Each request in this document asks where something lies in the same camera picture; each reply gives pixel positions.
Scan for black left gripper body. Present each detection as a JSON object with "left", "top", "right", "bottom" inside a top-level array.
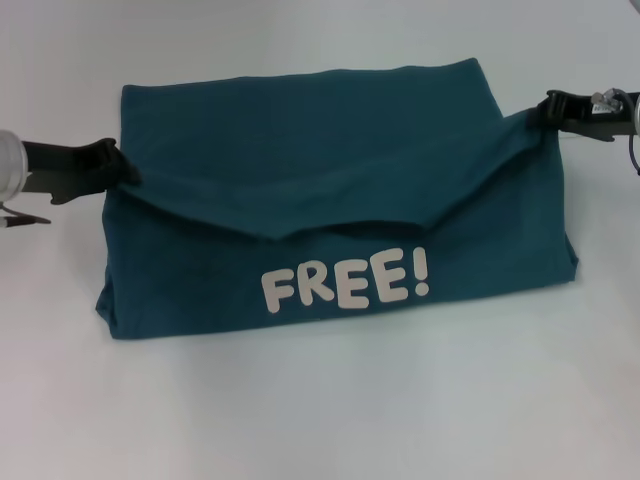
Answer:
[{"left": 21, "top": 137, "right": 120, "bottom": 207}]

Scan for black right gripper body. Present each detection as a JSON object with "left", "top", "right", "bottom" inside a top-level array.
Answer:
[{"left": 558, "top": 89, "right": 640, "bottom": 145}]

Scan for teal blue t-shirt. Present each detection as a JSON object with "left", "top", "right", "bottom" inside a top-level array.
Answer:
[{"left": 92, "top": 57, "right": 581, "bottom": 349}]

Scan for silver cable plug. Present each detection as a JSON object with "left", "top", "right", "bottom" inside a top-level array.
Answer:
[{"left": 590, "top": 88, "right": 625, "bottom": 115}]

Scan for dark right gripper cable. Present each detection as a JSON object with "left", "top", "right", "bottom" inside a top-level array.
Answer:
[{"left": 625, "top": 102, "right": 640, "bottom": 177}]

